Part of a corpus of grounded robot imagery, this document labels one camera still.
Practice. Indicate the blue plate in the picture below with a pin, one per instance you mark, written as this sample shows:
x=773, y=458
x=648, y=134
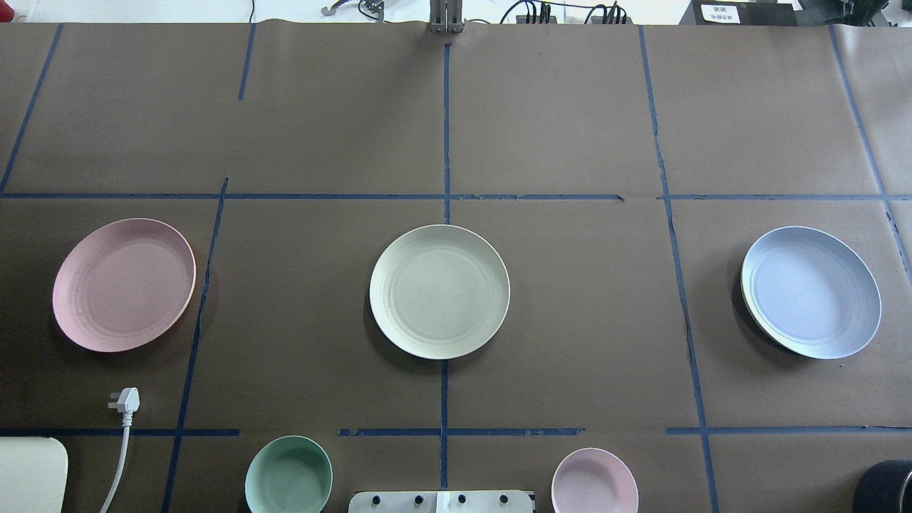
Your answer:
x=811, y=293

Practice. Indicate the black box with label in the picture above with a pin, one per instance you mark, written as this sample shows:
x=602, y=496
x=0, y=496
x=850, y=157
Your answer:
x=741, y=13

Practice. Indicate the cream white toaster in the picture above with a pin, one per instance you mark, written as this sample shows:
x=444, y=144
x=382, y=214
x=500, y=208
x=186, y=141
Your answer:
x=33, y=474

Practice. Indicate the pink plate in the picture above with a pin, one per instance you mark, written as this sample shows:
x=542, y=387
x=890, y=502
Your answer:
x=124, y=285

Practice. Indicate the dark blue saucepan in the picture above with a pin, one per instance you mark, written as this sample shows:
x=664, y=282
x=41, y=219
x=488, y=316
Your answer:
x=885, y=487

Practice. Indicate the cream white plate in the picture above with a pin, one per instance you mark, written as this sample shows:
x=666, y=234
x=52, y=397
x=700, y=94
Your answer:
x=439, y=291

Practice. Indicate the green bowl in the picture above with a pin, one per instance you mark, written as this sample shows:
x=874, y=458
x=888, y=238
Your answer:
x=289, y=474

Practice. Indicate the brown paper table cover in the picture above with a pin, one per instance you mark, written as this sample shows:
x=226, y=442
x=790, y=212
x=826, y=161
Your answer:
x=621, y=173

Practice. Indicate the pink bowl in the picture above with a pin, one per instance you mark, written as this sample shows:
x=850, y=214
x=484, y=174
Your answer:
x=593, y=480

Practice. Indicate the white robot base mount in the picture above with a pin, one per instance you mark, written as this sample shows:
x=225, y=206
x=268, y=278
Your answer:
x=507, y=500

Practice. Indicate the aluminium frame post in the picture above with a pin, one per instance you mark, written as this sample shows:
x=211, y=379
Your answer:
x=446, y=16

